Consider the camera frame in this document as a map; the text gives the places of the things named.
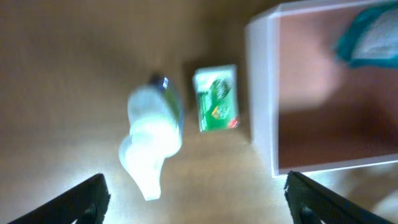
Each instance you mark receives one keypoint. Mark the white cardboard box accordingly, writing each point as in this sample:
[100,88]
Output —
[309,111]

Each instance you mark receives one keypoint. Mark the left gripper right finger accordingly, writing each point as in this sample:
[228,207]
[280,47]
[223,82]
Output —
[310,202]

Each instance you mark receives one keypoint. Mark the teal mouthwash bottle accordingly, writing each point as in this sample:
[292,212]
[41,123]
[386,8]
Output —
[371,38]

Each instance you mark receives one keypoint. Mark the green Dettol soap box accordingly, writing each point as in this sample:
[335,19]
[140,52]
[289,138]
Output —
[216,95]

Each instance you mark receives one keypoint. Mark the clear dark liquid bottle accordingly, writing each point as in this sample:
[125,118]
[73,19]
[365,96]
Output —
[156,119]

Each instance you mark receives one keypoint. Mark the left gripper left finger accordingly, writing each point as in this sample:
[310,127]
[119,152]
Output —
[87,202]

